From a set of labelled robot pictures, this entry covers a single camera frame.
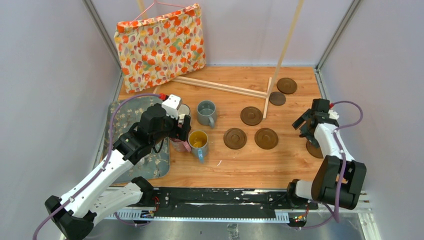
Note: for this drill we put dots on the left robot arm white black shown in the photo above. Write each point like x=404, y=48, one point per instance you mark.
x=79, y=210

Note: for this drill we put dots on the white grey mug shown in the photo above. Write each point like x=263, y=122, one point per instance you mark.
x=184, y=110

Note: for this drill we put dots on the blue mug yellow inside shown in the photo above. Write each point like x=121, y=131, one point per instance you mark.
x=198, y=141

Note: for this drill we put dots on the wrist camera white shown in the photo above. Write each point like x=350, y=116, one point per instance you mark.
x=172, y=105
x=333, y=114

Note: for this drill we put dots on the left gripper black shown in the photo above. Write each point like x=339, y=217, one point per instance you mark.
x=179, y=132

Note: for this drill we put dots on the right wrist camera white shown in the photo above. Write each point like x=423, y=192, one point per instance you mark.
x=333, y=114

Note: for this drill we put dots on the floral orange fabric bag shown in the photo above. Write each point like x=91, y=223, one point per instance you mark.
x=156, y=50

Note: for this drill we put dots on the pink mug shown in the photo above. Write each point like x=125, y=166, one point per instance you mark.
x=180, y=146

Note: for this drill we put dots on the floral grey tray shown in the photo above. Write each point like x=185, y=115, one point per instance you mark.
x=155, y=165

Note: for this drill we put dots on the small dark brown coaster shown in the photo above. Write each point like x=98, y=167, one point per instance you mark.
x=277, y=98

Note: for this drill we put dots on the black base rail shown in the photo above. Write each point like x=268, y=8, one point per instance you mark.
x=232, y=205

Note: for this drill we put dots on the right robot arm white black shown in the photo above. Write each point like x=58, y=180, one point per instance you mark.
x=339, y=179

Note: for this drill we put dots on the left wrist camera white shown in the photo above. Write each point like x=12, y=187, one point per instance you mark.
x=172, y=105

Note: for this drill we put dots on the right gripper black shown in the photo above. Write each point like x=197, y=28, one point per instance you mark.
x=309, y=136

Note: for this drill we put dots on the pink wire hanger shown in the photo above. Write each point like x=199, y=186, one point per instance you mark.
x=152, y=8

